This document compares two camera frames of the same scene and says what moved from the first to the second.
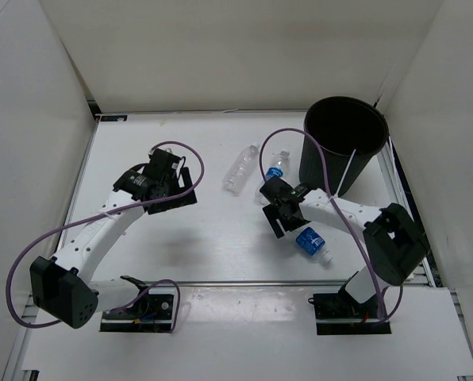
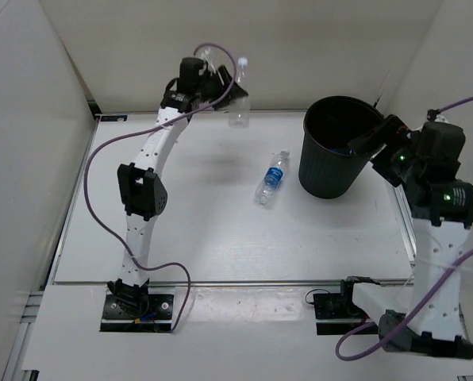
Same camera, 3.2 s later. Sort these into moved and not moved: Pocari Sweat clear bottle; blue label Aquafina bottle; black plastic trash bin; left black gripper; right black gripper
Moved: left black gripper; Pocari Sweat clear bottle; right black gripper
Not moved: black plastic trash bin; blue label Aquafina bottle
